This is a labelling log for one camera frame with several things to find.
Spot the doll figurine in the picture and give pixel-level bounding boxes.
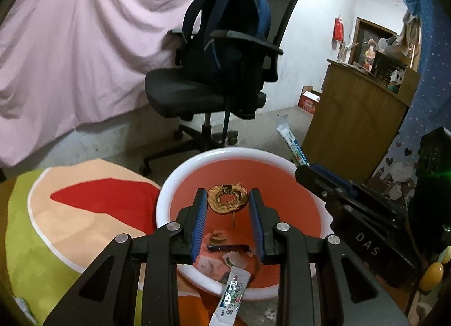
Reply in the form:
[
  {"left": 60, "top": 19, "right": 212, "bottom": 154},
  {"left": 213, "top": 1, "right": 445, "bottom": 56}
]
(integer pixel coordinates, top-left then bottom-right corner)
[{"left": 362, "top": 38, "right": 380, "bottom": 70}]

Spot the small torn wrapper piece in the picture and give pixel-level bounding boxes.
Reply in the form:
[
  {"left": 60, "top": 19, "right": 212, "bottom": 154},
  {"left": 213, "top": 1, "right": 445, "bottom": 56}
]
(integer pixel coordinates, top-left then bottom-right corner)
[{"left": 196, "top": 255, "right": 221, "bottom": 275}]

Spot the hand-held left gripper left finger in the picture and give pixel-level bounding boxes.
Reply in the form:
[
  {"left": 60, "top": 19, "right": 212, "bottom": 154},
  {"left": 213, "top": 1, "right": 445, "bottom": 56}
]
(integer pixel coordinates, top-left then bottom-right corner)
[{"left": 42, "top": 188, "right": 209, "bottom": 326}]

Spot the black office chair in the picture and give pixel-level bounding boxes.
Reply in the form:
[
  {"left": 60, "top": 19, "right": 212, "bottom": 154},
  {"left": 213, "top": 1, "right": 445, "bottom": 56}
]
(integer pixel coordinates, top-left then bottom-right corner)
[{"left": 140, "top": 0, "right": 304, "bottom": 177}]

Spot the orange basin with white rim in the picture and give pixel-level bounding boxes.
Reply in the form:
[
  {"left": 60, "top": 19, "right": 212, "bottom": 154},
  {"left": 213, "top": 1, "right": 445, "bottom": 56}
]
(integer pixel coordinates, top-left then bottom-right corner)
[{"left": 156, "top": 147, "right": 334, "bottom": 303}]

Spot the red hanging ornament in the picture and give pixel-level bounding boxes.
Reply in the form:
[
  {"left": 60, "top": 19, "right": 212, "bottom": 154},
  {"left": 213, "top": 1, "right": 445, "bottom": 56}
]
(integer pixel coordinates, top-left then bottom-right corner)
[{"left": 333, "top": 15, "right": 346, "bottom": 43}]

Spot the dark blue wrapper strip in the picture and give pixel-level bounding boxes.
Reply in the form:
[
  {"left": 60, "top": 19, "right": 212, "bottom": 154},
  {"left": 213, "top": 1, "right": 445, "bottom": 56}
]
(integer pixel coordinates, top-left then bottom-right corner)
[{"left": 207, "top": 243, "right": 249, "bottom": 253}]

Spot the long white blue sachet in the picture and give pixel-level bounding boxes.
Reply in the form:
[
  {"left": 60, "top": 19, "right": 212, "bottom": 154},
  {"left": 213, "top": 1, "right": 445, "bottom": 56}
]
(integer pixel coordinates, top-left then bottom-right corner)
[{"left": 207, "top": 267, "right": 252, "bottom": 326}]

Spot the dark blue backpack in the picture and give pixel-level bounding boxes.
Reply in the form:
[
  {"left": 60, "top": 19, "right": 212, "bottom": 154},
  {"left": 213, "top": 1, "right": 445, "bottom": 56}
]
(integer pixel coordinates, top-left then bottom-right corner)
[{"left": 181, "top": 0, "right": 273, "bottom": 84}]

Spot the dark printed box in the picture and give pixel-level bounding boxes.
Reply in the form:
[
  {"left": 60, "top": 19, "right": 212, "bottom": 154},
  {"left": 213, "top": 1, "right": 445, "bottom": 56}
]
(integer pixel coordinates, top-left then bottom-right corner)
[{"left": 371, "top": 52, "right": 404, "bottom": 83}]

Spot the yellow toy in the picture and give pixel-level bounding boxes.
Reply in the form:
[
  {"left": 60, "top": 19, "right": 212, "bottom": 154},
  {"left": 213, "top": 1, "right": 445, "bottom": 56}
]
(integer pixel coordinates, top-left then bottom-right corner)
[{"left": 419, "top": 246, "right": 451, "bottom": 292}]

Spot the dried brown fruit slice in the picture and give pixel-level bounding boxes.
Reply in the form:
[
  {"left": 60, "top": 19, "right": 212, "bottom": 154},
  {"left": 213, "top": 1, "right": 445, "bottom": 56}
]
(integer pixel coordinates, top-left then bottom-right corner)
[{"left": 207, "top": 184, "right": 250, "bottom": 228}]

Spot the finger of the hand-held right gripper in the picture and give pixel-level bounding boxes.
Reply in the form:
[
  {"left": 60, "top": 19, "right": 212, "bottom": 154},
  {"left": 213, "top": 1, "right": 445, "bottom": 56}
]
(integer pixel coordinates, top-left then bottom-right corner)
[
  {"left": 309, "top": 163, "right": 359, "bottom": 190},
  {"left": 295, "top": 165, "right": 353, "bottom": 204}
]

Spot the long white blue carton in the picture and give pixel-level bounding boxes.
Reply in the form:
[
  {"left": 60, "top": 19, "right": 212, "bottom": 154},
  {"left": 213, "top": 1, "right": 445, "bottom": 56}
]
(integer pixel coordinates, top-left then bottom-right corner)
[{"left": 276, "top": 123, "right": 311, "bottom": 167}]

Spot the wooden picture frame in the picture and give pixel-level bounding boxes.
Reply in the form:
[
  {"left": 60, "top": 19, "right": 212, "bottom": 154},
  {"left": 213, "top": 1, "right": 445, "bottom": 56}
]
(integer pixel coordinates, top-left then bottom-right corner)
[{"left": 351, "top": 16, "right": 399, "bottom": 66}]

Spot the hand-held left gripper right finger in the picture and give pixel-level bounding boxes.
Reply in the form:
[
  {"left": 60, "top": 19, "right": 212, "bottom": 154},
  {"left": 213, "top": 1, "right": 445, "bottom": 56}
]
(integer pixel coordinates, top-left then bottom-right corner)
[{"left": 248, "top": 188, "right": 412, "bottom": 326}]

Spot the brown peel piece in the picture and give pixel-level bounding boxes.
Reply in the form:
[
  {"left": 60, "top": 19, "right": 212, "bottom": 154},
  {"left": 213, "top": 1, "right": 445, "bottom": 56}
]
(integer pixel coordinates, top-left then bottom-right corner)
[{"left": 207, "top": 229, "right": 228, "bottom": 248}]

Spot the blue dotted cloth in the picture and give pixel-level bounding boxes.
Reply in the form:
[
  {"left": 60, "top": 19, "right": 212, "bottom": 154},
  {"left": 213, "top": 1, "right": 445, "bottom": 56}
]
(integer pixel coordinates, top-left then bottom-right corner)
[{"left": 366, "top": 0, "right": 451, "bottom": 208}]

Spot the pink bed sheet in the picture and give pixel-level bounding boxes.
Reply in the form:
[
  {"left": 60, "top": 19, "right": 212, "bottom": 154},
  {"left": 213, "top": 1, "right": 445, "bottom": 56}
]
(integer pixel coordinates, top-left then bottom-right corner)
[{"left": 0, "top": 0, "right": 256, "bottom": 169}]

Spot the red white cardboard box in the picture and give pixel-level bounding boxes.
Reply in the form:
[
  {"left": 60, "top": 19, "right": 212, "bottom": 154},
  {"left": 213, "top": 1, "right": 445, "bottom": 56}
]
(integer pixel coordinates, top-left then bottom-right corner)
[{"left": 297, "top": 85, "right": 323, "bottom": 113}]

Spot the wooden cabinet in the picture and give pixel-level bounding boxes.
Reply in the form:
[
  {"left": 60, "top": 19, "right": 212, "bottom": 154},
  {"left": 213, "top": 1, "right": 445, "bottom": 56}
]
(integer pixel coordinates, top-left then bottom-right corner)
[{"left": 302, "top": 58, "right": 422, "bottom": 184}]

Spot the colourful printed blanket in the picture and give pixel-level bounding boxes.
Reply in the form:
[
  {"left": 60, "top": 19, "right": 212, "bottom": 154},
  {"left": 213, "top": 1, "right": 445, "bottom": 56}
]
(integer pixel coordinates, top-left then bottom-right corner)
[{"left": 0, "top": 158, "right": 207, "bottom": 326}]

